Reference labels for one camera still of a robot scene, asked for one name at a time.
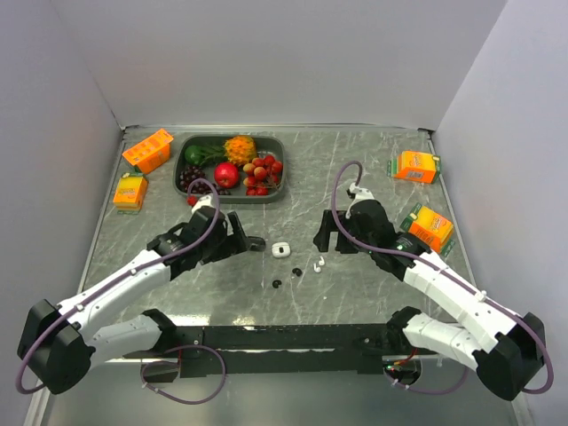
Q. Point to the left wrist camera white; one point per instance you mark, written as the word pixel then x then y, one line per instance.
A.
pixel 204 201

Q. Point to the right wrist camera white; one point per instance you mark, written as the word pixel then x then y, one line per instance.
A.
pixel 357 193

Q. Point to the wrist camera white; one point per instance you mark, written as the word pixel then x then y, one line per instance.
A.
pixel 357 193
pixel 204 201

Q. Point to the dark purple grape bunch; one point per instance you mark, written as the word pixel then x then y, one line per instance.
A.
pixel 189 174

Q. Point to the green lime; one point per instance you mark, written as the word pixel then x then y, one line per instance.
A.
pixel 194 155

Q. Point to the orange box front right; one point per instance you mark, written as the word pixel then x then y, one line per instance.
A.
pixel 431 228

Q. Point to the black glossy small case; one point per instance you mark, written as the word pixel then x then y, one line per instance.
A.
pixel 256 244

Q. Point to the dark grey fruit tray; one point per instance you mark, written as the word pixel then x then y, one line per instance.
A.
pixel 237 195

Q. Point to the orange carton back left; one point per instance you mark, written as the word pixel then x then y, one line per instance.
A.
pixel 150 153

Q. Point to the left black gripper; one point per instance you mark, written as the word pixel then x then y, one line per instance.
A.
pixel 231 245

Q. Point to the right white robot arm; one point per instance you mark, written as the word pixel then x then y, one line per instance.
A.
pixel 504 349

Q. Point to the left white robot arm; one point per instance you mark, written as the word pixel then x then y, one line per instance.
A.
pixel 61 343

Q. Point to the orange box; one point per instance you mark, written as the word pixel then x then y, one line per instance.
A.
pixel 431 228
pixel 415 166

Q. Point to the red lychee cluster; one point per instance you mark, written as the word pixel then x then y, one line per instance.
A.
pixel 263 176

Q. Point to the red apple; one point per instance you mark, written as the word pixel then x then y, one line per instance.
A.
pixel 226 175

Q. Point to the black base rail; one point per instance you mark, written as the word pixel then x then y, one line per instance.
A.
pixel 360 348

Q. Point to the orange sponge pack left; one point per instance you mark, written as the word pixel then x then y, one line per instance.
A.
pixel 130 193

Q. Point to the orange box back right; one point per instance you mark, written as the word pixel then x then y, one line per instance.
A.
pixel 415 166

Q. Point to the orange spiky fruit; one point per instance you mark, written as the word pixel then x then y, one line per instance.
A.
pixel 240 150

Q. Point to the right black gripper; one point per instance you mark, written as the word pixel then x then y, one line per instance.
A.
pixel 322 238

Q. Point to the white earbud charging case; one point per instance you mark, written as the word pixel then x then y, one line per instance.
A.
pixel 281 250

